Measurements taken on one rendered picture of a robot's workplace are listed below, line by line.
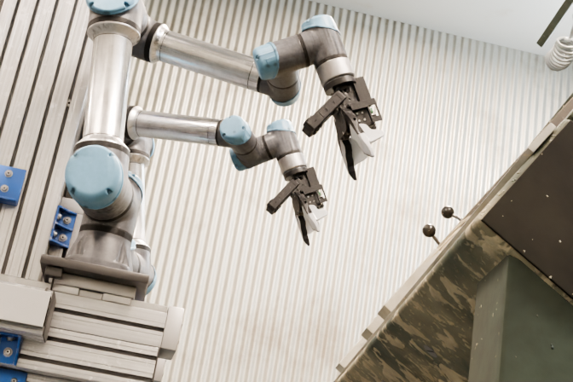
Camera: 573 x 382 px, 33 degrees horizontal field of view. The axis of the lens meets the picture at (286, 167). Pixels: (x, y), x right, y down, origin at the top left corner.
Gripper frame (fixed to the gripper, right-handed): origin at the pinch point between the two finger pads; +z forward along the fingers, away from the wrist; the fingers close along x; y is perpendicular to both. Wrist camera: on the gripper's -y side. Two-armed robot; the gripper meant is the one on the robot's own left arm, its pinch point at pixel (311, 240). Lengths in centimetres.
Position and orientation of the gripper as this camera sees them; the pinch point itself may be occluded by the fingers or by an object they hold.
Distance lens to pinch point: 270.1
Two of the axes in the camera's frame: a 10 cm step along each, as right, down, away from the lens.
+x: -1.6, 3.3, 9.3
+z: 3.2, 9.1, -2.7
